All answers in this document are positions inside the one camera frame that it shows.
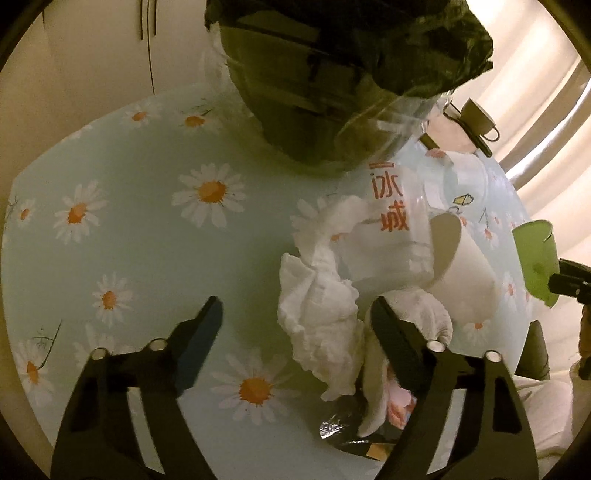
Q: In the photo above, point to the pink wrapper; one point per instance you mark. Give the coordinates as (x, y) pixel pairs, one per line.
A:
(399, 401)

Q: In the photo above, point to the clear plastic cup yellow print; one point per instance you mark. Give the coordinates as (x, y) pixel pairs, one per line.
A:
(461, 184)

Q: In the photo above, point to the black foil wrapper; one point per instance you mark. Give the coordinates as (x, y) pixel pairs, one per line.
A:
(334, 431)

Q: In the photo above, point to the clear plastic cup red print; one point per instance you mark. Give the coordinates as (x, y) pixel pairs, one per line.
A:
(392, 240)

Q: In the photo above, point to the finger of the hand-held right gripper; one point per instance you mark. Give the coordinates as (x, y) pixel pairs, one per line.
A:
(570, 281)

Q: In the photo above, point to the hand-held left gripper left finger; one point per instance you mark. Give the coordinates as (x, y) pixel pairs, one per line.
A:
(205, 339)

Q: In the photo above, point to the white paper cup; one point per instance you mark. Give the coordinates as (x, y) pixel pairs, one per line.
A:
(466, 272)

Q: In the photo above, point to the white cabinet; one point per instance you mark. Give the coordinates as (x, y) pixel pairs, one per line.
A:
(106, 50)

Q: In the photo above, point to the green plastic piece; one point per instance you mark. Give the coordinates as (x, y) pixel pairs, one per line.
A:
(535, 258)

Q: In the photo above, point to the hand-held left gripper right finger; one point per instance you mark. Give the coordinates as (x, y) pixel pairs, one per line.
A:
(392, 339)

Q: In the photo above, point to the person's right hand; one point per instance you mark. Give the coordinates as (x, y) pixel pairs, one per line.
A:
(585, 334)

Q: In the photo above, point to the white tissue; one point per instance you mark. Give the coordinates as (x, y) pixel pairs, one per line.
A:
(318, 304)
(429, 318)

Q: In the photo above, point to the clear bin with black bag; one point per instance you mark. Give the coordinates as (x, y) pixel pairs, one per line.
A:
(323, 87)

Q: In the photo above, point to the brown mug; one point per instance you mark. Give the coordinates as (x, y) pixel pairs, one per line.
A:
(478, 115)

